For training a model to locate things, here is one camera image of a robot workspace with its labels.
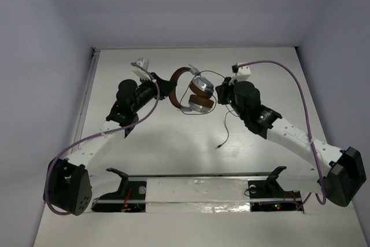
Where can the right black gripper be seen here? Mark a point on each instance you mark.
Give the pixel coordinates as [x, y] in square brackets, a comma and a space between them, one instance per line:
[223, 89]

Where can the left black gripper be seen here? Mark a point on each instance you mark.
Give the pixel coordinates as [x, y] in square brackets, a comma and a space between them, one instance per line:
[158, 84]

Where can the brown silver headphones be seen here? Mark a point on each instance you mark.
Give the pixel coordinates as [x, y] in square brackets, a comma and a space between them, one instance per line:
[202, 90]

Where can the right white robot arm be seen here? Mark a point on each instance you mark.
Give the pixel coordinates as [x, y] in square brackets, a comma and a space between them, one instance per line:
[336, 173]

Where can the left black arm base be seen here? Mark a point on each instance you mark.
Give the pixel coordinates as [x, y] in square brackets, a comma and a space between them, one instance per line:
[128, 198]

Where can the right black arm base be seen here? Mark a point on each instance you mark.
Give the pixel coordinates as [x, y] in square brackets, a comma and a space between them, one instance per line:
[266, 195]

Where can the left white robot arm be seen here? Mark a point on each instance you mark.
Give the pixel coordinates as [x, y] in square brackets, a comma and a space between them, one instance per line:
[68, 189]

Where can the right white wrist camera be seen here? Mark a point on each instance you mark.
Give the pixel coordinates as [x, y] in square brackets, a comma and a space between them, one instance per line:
[242, 73]

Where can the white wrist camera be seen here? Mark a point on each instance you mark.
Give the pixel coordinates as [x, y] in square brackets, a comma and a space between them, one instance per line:
[141, 69]
[242, 73]

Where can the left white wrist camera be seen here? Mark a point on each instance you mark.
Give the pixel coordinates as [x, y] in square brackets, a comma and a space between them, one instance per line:
[141, 69]

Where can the aluminium rail left side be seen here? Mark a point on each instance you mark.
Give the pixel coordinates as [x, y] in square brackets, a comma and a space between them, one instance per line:
[85, 98]

